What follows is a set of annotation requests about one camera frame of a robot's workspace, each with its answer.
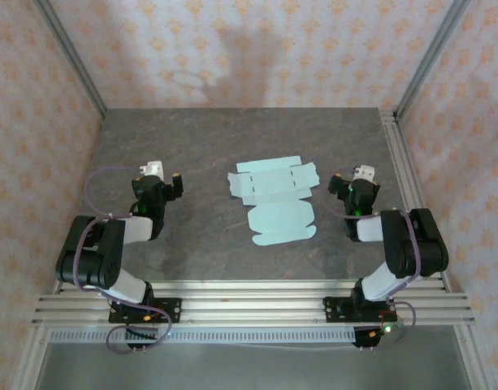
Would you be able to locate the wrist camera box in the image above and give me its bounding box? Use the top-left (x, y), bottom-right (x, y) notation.
top-left (138, 160), bottom-right (165, 179)
top-left (353, 164), bottom-right (375, 183)

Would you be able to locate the aluminium frame leg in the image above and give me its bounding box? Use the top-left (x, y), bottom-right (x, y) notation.
top-left (453, 324), bottom-right (498, 390)
top-left (12, 324), bottom-right (50, 390)

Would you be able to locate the aluminium mounting rail beam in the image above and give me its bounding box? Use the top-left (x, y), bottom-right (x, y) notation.
top-left (31, 279), bottom-right (475, 326)

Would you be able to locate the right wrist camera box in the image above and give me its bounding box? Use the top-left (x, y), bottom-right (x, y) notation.
top-left (353, 164), bottom-right (375, 183)

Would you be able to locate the white slotted cable duct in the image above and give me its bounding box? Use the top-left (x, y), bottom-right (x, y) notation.
top-left (49, 327), bottom-right (357, 345)

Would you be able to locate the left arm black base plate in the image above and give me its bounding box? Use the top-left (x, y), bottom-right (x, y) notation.
top-left (109, 297), bottom-right (182, 325)

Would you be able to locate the light green paper box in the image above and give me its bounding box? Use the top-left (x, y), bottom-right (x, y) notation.
top-left (227, 156), bottom-right (318, 247)

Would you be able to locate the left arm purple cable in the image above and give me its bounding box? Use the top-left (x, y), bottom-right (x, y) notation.
top-left (71, 164), bottom-right (171, 355)

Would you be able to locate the black connector mount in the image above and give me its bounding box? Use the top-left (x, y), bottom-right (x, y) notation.
top-left (124, 323), bottom-right (160, 353)
top-left (352, 320), bottom-right (404, 353)

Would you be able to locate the aluminium side rail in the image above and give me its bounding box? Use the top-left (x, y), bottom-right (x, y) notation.
top-left (379, 109), bottom-right (453, 292)

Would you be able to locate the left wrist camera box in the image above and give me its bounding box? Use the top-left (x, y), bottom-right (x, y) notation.
top-left (138, 160), bottom-right (165, 179)

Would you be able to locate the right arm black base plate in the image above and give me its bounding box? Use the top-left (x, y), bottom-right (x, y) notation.
top-left (323, 296), bottom-right (396, 324)

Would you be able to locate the aluminium frame post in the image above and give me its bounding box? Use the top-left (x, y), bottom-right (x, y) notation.
top-left (394, 0), bottom-right (471, 119)
top-left (32, 0), bottom-right (108, 119)

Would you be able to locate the grey metal lower panel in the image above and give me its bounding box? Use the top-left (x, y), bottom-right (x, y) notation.
top-left (37, 343), bottom-right (477, 390)

